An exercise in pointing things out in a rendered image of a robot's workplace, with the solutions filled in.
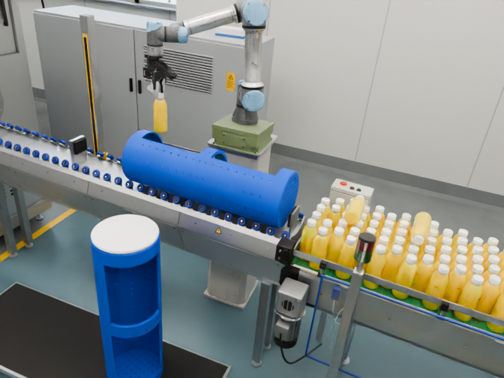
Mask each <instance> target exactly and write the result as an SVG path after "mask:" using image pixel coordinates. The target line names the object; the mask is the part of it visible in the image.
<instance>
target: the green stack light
mask: <svg viewBox="0 0 504 378"><path fill-rule="evenodd" d="M372 255H373V251H372V252H370V253H365V252H362V251H360V250H359V249H358V248H357V247H355V253H354V256H353V257H354V259H355V260H356V261H357V262H359V263H364V264H366V263H369V262H370V261H371V258H372Z"/></svg>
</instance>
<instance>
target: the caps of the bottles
mask: <svg viewBox="0 0 504 378"><path fill-rule="evenodd" d="M376 211H377V212H374V213H373V219H375V220H371V221H370V226H371V227H368V228H367V230H366V232H367V233H372V234H373V235H375V232H376V230H375V229H374V228H372V227H378V225H379V222H378V221H377V220H380V219H381V217H382V215H381V214H380V213H383V212H384V207H383V206H381V205H378V206H377V207H376ZM378 212H379V213H378ZM396 217H397V215H396V214H394V213H388V217H387V218H388V219H389V220H386V221H385V226H386V227H389V228H392V227H393V226H394V222H393V220H395V219H396ZM402 218H403V219H404V220H402V221H401V222H400V226H401V227H403V228H399V229H398V231H397V234H398V235H400V236H396V238H395V242H396V243H397V244H399V245H397V244H395V245H393V248H392V251H393V252H395V253H396V254H400V253H401V252H402V250H403V248H402V247H401V246H400V245H402V244H403V243H404V241H405V239H404V238H403V237H401V236H405V235H406V234H407V230H406V229H404V228H407V227H408V226H409V222H408V221H409V220H410V218H411V215H410V214H408V213H403V215H402ZM438 226H439V223H438V222H436V221H434V220H432V221H431V225H430V227H432V228H434V229H430V232H429V235H430V236H429V237H427V243H428V244H430V245H426V247H425V251H426V252H427V253H429V254H425V255H424V257H423V260H424V261H425V262H426V263H432V262H433V261H434V257H433V256H431V255H430V254H433V253H434V251H435V247H433V246H431V245H435V244H436V242H437V240H436V239H435V238H434V237H431V236H437V233H438V231H437V230H436V228H438ZM389 228H383V229H382V234H383V235H382V236H380V237H379V242H380V243H381V244H384V245H386V244H388V242H389V238H388V237H386V236H390V235H391V233H392V231H391V230H390V229H389ZM443 234H444V235H445V236H448V237H443V238H442V243H443V244H445V245H443V246H442V247H441V251H442V252H443V253H444V254H442V255H441V256H440V258H439V260H440V261H441V262H442V263H449V262H450V259H451V258H450V256H448V255H445V254H450V253H451V250H452V249H451V248H450V247H449V246H447V245H450V244H451V243H452V239H451V238H449V237H450V236H452V234H453V231H452V230H450V229H444V231H443ZM384 235H385V236H384ZM458 235H460V236H463V237H459V238H458V240H457V242H458V243H459V244H460V245H459V246H458V247H457V252H458V253H460V254H458V255H457V257H456V260H457V261H458V262H459V263H466V261H467V258H466V257H465V256H464V255H461V254H465V253H466V252H467V248H466V247H464V246H462V245H466V244H467V242H468V240H467V239H466V238H464V237H466V236H467V235H468V231H466V230H465V229H459V231H458ZM472 242H473V243H474V244H475V245H476V246H474V247H473V249H472V251H473V252H474V253H476V254H482V252H483V248H482V247H480V246H477V245H482V243H483V240H482V239H481V238H479V237H475V238H474V239H473V241H472ZM498 242H499V241H498V240H497V239H496V238H492V237H490V238H489V239H488V243H489V244H490V245H497V244H498ZM381 244H378V245H377V246H376V252H378V253H380V254H383V253H385V251H386V247H385V246H384V245H381ZM488 251H489V252H490V253H491V254H498V252H499V248H498V247H495V246H490V247H489V248H488ZM409 252H410V253H412V254H408V255H407V257H406V261H407V262H409V263H415V262H416V260H417V257H416V256H415V255H413V254H417V253H418V252H419V248H418V247H417V246H415V245H410V246H409ZM483 260H484V259H483V257H482V256H479V255H474V256H473V258H472V261H473V262H475V263H478V264H481V263H482V262H483ZM488 260H489V261H490V262H491V263H494V264H497V263H498V262H499V261H500V258H499V257H498V256H495V255H490V256H489V259H488ZM438 269H439V271H440V272H442V273H443V274H447V273H448V272H449V269H450V268H449V267H448V266H447V265H445V264H440V265H439V268H438ZM455 270H456V272H458V273H461V274H464V273H465V272H466V270H467V267H466V266H464V265H461V264H457V265H456V268H455ZM472 270H473V271H474V272H475V273H477V274H474V275H473V276H472V282H474V283H475V284H482V283H483V281H484V278H483V277H482V276H480V275H478V274H481V273H482V272H483V270H484V268H483V267H482V266H481V265H477V264H475V265H473V267H472ZM489 271H490V272H492V273H494V274H492V275H491V276H490V278H489V281H490V282H491V283H492V284H499V283H500V281H501V278H500V277H499V276H497V275H495V274H498V273H499V272H500V267H499V266H498V265H493V264H492V265H490V267H489Z"/></svg>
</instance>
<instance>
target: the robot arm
mask: <svg viewBox="0 0 504 378"><path fill-rule="evenodd" d="M268 15H269V12H268V8H267V6H266V4H265V3H264V2H263V1H262V0H242V1H239V2H236V3H234V4H232V5H231V7H227V8H224V9H222V10H217V11H215V12H211V13H207V14H204V15H202V16H197V17H194V18H191V19H186V20H184V21H181V22H174V23H171V24H170V25H169V26H165V25H163V23H162V22H161V21H159V20H149V21H148V22H147V23H146V36H147V54H145V57H146V58H147V65H145V67H143V77H144V78H147V79H148V80H151V79H152V81H151V85H148V86H147V89H148V90H149V91H150V92H152V93H154V97H155V99H157V98H158V92H159V91H158V89H160V93H164V90H165V85H166V81H167V77H168V78H169V79H170V80H174V79H175V78H176V77H177V73H175V72H174V71H173V70H172V69H171V68H170V67H169V66H168V65H167V64H165V63H164V62H163V61H162V60H160V59H162V58H163V54H164V48H163V42H165V43H180V44H185V43H187V42H188V36H189V35H194V34H197V33H200V32H204V31H207V30H210V29H214V28H217V27H220V26H225V25H227V24H230V23H242V29H243V30H244V31H245V47H244V80H239V81H238V91H237V100H236V107H235V110H234V113H233V114H232V121H233V122H235V123H237V124H240V125H256V124H257V123H258V121H259V118H258V114H257V111H259V110H261V109H262V108H263V106H264V104H265V96H264V94H263V91H264V84H263V83H262V82H261V68H262V44H263V31H264V30H265V29H266V20H267V18H268ZM144 71H145V75H144Z"/></svg>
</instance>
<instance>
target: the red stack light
mask: <svg viewBox="0 0 504 378"><path fill-rule="evenodd" d="M375 244H376V242H374V243H372V244H368V243H365V242H363V241H361V240H360V239H359V238H358V241H357V244H356V247H357V248H358V249H359V250H360V251H362V252H365V253H370V252H372V251H374V247H375Z"/></svg>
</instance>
